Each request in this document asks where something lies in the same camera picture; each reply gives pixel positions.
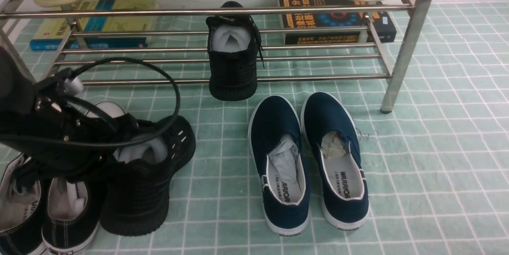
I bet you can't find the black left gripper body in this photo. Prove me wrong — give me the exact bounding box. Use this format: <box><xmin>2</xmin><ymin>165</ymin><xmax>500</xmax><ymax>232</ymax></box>
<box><xmin>1</xmin><ymin>48</ymin><xmax>140</xmax><ymax>184</ymax></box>

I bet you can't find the black knit sneaker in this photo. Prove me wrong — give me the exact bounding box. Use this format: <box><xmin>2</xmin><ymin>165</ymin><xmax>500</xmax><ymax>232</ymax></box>
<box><xmin>99</xmin><ymin>115</ymin><xmax>196</xmax><ymax>236</ymax></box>
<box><xmin>206</xmin><ymin>14</ymin><xmax>263</xmax><ymax>101</ymax></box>

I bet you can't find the silver metal shoe rack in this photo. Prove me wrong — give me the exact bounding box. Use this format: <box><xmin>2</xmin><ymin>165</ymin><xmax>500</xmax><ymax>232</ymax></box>
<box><xmin>1</xmin><ymin>0</ymin><xmax>432</xmax><ymax>114</ymax></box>

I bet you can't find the black canvas sneaker far left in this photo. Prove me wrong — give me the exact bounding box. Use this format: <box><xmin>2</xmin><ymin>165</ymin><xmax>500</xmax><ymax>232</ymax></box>
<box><xmin>0</xmin><ymin>154</ymin><xmax>47</xmax><ymax>255</ymax></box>

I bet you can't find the black canvas sneaker white toe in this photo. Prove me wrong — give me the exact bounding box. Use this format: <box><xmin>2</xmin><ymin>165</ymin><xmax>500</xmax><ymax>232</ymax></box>
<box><xmin>41</xmin><ymin>160</ymin><xmax>107</xmax><ymax>255</ymax></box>

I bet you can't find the yellow blue book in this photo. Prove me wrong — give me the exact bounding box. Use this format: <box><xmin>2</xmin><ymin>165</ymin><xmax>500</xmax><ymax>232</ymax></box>
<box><xmin>29</xmin><ymin>0</ymin><xmax>158</xmax><ymax>51</ymax></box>

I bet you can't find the navy slip-on shoe left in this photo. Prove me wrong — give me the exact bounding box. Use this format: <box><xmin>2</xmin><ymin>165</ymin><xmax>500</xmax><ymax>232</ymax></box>
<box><xmin>247</xmin><ymin>95</ymin><xmax>311</xmax><ymax>237</ymax></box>

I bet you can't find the navy slip-on shoe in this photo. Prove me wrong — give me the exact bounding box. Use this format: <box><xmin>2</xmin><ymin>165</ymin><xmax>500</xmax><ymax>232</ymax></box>
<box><xmin>300</xmin><ymin>92</ymin><xmax>369</xmax><ymax>231</ymax></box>
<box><xmin>247</xmin><ymin>95</ymin><xmax>311</xmax><ymax>237</ymax></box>

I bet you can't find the navy slip-on shoe right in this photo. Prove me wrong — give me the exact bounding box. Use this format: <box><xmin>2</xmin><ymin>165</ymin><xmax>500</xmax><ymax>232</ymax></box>
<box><xmin>300</xmin><ymin>92</ymin><xmax>369</xmax><ymax>231</ymax></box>

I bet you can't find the black orange book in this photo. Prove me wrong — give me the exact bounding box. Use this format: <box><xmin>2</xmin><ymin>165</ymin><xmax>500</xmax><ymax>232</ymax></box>
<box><xmin>278</xmin><ymin>0</ymin><xmax>397</xmax><ymax>45</ymax></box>

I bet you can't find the green checkered floor mat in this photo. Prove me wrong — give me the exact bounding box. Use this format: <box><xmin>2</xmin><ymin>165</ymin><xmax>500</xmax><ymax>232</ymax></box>
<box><xmin>0</xmin><ymin>2</ymin><xmax>509</xmax><ymax>255</ymax></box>

